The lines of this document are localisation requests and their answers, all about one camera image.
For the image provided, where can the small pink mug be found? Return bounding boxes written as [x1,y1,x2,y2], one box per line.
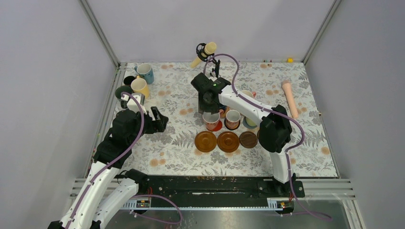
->
[225,110,241,122]

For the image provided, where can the cream microphone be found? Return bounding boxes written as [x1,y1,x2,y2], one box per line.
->
[190,42,217,68]

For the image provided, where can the brown wooden coaster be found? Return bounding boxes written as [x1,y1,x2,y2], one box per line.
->
[194,131,217,153]

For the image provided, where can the woven rattan coaster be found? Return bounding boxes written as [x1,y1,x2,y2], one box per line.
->
[221,106,229,118]

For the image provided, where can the red round coaster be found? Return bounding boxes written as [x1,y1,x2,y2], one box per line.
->
[205,120,223,132]

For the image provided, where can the dark brown coaster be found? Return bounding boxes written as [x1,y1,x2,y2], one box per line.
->
[239,131,258,148]

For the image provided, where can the brown wooden knob lid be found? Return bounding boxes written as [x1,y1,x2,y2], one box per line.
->
[217,131,240,153]

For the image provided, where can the pink cylindrical roller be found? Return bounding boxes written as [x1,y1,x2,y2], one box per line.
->
[281,80,299,119]

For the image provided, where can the orange black face coaster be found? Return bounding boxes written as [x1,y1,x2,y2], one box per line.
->
[225,120,240,131]

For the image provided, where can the dark green mug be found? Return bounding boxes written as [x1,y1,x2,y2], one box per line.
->
[115,85,133,109]

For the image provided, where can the black mug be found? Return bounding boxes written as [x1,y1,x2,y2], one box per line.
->
[122,75,136,86]

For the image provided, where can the light green mug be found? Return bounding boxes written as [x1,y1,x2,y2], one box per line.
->
[244,117,257,128]

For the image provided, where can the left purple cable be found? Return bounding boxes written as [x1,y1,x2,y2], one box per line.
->
[63,92,146,229]

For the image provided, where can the yellow mug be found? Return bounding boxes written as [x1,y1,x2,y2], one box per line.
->
[130,78,149,99]

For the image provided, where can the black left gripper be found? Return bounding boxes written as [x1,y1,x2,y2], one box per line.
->
[128,106,168,145]

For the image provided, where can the floral table mat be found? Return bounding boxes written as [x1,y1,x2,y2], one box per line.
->
[123,57,338,177]

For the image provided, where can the black microphone tripod stand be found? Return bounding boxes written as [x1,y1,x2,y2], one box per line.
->
[205,53,221,78]

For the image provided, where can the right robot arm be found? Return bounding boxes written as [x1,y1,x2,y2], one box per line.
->
[191,73,295,197]

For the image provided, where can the salmon mug with handle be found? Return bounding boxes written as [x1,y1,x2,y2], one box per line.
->
[202,110,223,123]

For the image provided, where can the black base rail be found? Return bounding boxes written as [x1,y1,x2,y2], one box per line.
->
[116,169,305,208]

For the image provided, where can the blue round coaster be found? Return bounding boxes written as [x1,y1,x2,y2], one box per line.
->
[242,117,257,129]

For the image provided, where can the blue patterned mug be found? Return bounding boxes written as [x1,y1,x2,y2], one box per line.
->
[134,63,154,84]

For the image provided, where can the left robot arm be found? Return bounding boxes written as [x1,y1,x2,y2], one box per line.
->
[48,106,169,229]

